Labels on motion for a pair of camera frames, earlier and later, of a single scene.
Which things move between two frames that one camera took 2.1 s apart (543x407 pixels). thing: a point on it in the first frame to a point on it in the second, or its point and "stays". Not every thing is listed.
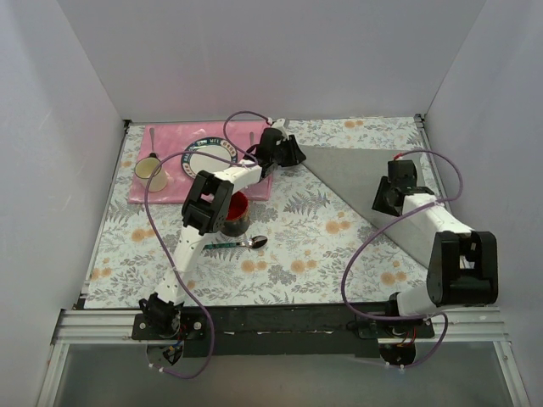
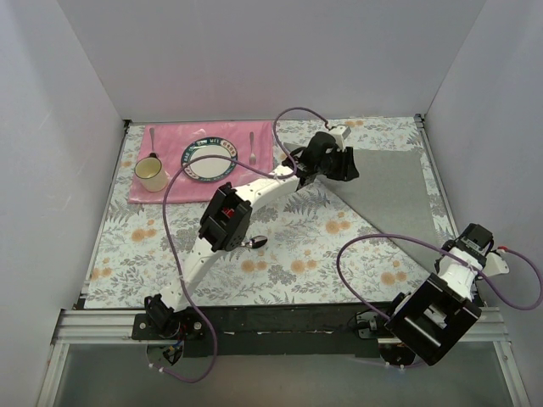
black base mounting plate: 327,330 stays
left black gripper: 293,152 to 347,163
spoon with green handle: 254,242 stays
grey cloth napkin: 355,172 stays
